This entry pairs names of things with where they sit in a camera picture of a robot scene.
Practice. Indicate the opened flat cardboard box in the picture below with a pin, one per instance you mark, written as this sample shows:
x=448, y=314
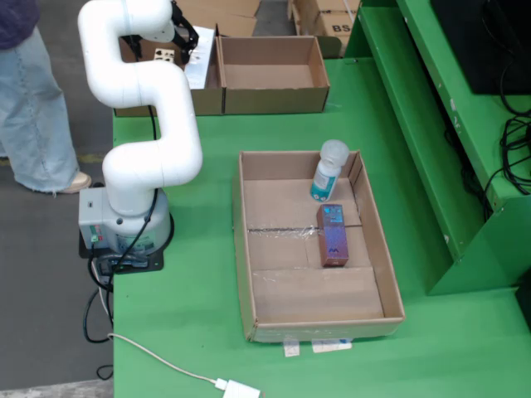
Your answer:
x=224, y=12

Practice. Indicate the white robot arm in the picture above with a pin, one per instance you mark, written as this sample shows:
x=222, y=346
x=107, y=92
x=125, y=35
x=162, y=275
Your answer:
x=157, y=124

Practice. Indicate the black monitor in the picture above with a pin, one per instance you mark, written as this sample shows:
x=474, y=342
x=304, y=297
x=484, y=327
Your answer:
x=489, y=41

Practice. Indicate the holographic brown box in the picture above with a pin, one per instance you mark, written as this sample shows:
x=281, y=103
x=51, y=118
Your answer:
x=334, y=238

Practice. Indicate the green metal shelf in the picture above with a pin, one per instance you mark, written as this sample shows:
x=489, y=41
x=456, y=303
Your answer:
x=415, y=124

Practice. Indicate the white bottle teal label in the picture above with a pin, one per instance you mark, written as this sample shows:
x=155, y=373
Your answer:
x=327, y=174

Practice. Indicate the person in jeans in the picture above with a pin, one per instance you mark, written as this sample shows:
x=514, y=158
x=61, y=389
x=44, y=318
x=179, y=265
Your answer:
x=29, y=116

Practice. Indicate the white adapter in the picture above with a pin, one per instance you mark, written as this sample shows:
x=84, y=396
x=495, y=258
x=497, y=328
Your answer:
x=240, y=390

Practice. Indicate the empty cardboard box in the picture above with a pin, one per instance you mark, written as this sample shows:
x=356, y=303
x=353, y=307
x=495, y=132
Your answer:
x=269, y=70

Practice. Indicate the stacked printed cardboard boxes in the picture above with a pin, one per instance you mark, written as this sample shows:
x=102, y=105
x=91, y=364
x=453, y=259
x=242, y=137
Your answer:
x=327, y=20

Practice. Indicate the white cow print box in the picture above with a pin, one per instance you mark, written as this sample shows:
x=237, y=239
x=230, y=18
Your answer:
x=164, y=54

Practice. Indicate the tall slim white box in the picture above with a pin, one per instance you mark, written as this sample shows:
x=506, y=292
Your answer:
x=201, y=62

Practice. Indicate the cardboard box with side flap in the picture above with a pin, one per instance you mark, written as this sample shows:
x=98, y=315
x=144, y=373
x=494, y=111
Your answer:
x=207, y=101

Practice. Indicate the shallow cardboard tray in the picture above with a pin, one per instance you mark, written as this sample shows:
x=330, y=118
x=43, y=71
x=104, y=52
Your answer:
x=307, y=319

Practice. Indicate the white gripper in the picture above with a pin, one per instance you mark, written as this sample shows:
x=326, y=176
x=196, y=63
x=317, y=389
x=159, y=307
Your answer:
x=174, y=29

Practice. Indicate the wide white tape label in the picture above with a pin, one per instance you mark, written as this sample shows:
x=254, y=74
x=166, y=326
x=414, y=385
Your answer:
x=332, y=345

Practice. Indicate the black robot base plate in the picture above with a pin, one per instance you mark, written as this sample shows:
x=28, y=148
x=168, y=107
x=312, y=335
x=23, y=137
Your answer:
x=137, y=265

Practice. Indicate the small white tape label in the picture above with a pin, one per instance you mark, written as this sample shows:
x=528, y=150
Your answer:
x=291, y=348

